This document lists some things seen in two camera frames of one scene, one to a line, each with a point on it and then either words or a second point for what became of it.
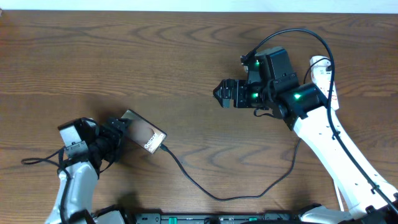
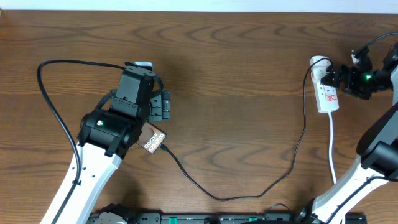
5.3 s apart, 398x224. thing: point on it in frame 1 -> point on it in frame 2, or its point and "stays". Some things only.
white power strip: [321, 72] stays
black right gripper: [240, 86] -> [353, 72]
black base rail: [269, 218] stays
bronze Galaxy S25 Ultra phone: [143, 133] stays
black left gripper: [113, 137] -> [162, 109]
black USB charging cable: [271, 186] stays
